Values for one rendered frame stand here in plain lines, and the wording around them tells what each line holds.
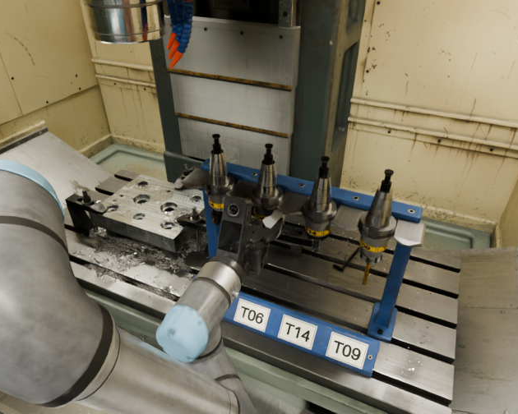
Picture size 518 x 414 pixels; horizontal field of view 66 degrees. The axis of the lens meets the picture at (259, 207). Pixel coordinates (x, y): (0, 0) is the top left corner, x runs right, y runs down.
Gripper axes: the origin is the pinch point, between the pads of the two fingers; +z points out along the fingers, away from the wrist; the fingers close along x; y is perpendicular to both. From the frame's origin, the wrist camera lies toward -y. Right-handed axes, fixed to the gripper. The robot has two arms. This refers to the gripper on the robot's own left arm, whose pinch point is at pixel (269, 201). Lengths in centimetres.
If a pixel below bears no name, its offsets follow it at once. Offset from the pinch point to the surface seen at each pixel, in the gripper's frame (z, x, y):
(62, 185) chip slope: 33, -113, 47
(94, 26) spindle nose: 5, -41, -30
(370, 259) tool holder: -3.4, 22.2, 4.8
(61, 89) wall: 69, -140, 20
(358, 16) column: 92, -5, -16
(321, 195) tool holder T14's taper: -2.5, 11.6, -6.7
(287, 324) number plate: -9.7, 8.3, 24.7
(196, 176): -0.4, -17.1, -2.3
